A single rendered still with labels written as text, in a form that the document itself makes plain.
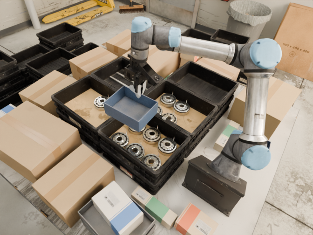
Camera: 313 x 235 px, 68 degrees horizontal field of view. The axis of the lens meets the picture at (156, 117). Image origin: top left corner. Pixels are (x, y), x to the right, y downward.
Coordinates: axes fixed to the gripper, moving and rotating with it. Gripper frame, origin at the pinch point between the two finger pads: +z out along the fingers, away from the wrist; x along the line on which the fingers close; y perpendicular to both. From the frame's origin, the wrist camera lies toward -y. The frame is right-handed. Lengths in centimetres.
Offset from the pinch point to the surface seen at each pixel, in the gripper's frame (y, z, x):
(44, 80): 78, 27, 3
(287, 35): -27, 43, -291
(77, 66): 75, 25, -22
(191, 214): -46, 37, 16
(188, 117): -14.3, 26.9, -32.2
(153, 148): -11.3, 29.6, 0.4
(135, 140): -0.3, 29.7, 1.8
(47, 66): 143, 60, -37
